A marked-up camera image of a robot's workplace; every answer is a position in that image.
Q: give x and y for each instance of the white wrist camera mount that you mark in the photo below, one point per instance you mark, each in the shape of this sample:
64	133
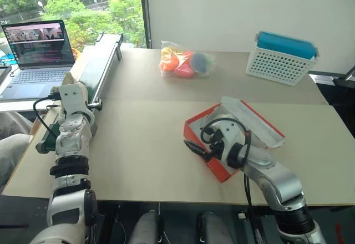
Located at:
72	95
228	134

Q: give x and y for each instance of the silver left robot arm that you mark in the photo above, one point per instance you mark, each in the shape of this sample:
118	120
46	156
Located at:
72	140

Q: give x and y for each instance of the grey rounded shape under table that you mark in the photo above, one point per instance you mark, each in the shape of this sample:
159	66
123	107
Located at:
145	228
215	228

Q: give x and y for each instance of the white side desk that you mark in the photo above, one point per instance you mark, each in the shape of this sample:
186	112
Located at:
19	104

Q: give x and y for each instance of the person's grey trousered legs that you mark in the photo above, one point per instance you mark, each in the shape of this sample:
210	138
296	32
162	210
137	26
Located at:
12	149

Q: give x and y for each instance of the small white tag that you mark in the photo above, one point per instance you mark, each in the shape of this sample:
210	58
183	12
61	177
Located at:
242	215

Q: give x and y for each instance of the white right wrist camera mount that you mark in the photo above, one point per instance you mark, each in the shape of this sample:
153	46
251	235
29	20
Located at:
228	134

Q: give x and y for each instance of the orange shoebox with hinged lid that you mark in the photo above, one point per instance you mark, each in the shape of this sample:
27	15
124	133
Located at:
222	172

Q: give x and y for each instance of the dark window frame post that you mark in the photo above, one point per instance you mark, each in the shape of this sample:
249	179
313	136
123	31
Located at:
145	11

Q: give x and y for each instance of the blue block in basket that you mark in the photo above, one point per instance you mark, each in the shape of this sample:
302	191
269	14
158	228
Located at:
285	45

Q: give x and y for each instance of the grey open laptop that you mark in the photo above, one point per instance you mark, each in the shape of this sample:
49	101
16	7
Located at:
38	61

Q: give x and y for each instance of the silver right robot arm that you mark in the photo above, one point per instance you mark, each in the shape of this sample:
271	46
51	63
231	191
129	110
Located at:
277	181

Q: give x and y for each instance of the small orange object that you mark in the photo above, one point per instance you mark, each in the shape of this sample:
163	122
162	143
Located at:
76	54

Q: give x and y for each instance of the green conveyor belt unit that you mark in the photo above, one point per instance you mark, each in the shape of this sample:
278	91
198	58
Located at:
93	72

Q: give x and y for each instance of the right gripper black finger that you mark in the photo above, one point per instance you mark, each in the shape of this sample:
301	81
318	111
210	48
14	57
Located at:
194	146
204	156

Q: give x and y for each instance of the clear bag of colourful toys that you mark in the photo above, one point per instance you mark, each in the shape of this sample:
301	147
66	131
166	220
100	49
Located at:
183	61

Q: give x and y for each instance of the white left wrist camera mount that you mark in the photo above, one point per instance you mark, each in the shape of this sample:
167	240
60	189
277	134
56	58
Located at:
72	95

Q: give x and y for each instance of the white perforated plastic basket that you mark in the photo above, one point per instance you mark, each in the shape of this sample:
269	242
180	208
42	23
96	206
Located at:
277	65

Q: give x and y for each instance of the black equipment beside table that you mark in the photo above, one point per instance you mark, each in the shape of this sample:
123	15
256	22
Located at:
339	97

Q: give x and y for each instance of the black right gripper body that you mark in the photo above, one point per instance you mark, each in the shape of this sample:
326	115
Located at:
215	151

